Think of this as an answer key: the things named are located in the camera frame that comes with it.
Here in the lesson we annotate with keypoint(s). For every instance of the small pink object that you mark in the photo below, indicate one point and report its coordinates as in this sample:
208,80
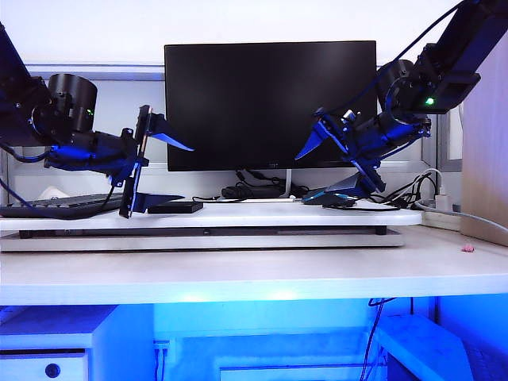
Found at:
467,249

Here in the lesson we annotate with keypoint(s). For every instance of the black power adapter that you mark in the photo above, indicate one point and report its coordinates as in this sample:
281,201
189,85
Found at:
254,192

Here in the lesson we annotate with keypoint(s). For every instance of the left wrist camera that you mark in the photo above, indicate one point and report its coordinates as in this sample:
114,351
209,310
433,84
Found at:
127,133

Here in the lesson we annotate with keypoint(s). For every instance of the white box under desk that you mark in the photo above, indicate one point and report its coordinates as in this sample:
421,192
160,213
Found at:
420,341

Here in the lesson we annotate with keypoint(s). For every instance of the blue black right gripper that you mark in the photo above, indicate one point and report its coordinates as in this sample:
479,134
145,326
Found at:
365,143

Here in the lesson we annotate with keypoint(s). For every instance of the silver partition frame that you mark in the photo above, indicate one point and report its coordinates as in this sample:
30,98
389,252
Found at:
119,73

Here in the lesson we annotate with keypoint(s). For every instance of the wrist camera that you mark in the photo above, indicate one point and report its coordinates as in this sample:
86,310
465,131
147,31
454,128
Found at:
351,116
127,133

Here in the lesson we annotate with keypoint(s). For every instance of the grey riser base board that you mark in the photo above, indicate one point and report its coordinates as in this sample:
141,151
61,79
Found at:
198,241

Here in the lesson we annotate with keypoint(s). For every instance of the black computer monitor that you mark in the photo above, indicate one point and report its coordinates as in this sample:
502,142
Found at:
270,103

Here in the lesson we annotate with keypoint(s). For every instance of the silver monitor stand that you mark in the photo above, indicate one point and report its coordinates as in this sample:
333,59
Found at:
289,184

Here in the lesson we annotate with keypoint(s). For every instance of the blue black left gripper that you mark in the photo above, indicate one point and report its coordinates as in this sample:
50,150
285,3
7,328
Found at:
115,155

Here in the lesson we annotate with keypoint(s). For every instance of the dark blue portable hard drive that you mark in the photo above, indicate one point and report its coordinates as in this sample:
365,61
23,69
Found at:
178,208

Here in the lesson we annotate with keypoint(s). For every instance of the white riser board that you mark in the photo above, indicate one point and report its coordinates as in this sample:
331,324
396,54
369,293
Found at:
278,216

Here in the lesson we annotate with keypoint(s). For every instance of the white drawer cabinet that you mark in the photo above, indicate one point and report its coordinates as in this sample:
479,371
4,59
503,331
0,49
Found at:
39,321

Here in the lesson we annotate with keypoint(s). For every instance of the white socket under desk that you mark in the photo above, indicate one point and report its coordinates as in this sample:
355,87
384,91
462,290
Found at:
162,349

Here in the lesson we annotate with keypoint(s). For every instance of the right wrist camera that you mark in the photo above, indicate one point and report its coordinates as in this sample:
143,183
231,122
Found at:
351,116

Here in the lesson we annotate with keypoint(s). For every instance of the black keyboard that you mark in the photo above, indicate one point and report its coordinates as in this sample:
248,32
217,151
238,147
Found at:
59,204

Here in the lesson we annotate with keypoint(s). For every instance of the white power strip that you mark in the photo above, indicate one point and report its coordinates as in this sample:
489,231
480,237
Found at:
440,218

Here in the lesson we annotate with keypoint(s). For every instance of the blue and black mouse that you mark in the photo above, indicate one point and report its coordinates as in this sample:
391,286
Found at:
337,201

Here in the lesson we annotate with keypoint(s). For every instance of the light wooden cabinet panel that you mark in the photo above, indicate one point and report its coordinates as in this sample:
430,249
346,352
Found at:
488,158

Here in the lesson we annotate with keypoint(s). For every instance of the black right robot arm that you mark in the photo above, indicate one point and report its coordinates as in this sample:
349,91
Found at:
456,51

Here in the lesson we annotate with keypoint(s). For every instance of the white plug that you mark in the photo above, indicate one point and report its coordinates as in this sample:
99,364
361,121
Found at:
442,200

